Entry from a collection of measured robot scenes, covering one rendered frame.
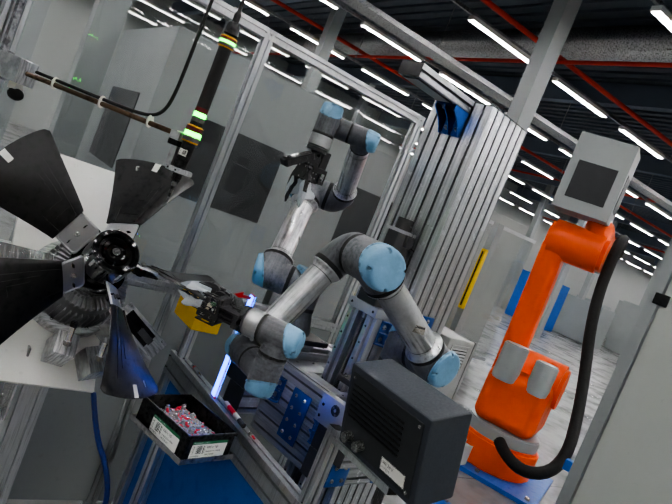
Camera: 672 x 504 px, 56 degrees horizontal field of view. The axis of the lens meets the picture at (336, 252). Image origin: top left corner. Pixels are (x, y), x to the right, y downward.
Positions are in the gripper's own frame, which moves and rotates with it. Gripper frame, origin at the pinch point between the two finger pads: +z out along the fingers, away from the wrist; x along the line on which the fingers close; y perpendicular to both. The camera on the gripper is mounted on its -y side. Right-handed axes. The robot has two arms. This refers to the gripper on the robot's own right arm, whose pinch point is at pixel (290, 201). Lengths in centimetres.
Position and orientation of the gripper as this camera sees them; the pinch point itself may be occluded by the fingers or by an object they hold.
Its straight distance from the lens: 213.8
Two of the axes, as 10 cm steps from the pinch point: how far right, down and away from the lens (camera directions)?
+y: 7.5, 2.5, 6.1
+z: -3.7, 9.3, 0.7
